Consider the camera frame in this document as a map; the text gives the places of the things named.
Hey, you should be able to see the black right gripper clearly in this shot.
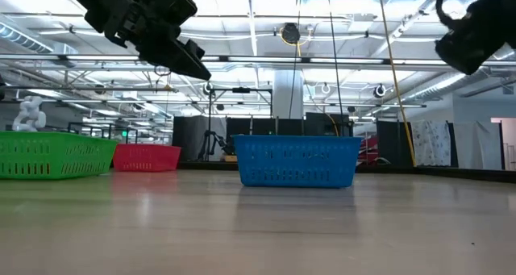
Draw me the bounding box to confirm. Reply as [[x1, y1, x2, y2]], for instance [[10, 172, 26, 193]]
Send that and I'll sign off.
[[434, 0, 516, 77]]

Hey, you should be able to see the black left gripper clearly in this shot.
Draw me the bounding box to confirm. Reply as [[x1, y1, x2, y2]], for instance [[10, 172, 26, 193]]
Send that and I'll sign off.
[[82, 0, 213, 82]]

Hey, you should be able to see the dark grey partition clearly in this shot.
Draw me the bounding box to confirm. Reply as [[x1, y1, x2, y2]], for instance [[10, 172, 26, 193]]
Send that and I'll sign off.
[[172, 115, 227, 162]]

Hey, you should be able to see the black metal railing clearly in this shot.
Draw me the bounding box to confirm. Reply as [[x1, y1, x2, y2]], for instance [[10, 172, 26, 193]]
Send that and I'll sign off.
[[67, 121, 140, 144]]

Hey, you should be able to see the row of black screens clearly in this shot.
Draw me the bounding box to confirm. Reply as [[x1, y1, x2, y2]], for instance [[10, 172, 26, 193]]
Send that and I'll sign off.
[[225, 117, 306, 137]]

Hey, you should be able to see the white building column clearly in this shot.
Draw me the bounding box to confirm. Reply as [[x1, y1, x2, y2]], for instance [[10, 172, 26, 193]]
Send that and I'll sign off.
[[273, 69, 304, 121]]

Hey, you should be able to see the red plastic basket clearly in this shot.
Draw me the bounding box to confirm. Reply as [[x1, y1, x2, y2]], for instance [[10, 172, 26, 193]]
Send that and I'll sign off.
[[112, 143, 183, 173]]

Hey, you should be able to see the white patterned curtain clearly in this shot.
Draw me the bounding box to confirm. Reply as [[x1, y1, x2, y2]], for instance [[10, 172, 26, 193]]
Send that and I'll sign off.
[[413, 119, 452, 167]]

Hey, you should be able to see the long white light bar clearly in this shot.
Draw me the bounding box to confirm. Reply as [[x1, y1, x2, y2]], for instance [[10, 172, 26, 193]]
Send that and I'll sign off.
[[0, 53, 516, 67]]

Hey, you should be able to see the black curtain panel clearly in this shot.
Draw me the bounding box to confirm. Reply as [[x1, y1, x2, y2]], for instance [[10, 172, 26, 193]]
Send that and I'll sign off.
[[377, 120, 414, 168]]

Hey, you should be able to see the red equipment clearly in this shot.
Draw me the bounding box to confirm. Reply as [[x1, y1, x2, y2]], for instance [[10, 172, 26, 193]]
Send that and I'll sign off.
[[361, 135, 380, 163]]

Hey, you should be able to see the blue plastic basket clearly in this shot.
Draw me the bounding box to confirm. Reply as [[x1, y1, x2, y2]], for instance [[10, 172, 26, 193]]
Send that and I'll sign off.
[[232, 134, 363, 189]]

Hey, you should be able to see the black box panel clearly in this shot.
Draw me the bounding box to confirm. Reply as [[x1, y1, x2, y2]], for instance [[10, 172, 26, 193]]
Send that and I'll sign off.
[[305, 112, 352, 138]]

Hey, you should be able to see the green plastic basket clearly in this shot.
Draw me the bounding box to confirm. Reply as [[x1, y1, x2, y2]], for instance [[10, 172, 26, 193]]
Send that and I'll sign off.
[[0, 130, 119, 181]]

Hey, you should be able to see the silver air duct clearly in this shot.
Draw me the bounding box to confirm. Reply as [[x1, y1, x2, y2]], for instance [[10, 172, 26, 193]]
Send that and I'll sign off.
[[397, 71, 516, 103], [0, 23, 77, 69]]

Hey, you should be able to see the black gantry frame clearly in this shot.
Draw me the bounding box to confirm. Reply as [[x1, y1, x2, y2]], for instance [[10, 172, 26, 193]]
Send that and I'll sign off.
[[207, 87, 274, 161]]

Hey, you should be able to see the black ceiling cable reel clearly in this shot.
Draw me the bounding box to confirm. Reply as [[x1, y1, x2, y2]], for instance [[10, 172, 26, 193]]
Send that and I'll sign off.
[[281, 21, 302, 45]]

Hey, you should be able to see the thin black hanging cable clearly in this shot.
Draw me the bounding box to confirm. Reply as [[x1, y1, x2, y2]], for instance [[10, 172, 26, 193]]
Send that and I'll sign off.
[[288, 8, 302, 119]]

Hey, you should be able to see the black aluminium table frame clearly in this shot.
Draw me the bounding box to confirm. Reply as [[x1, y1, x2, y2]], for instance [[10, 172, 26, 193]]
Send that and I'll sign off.
[[177, 160, 516, 184]]

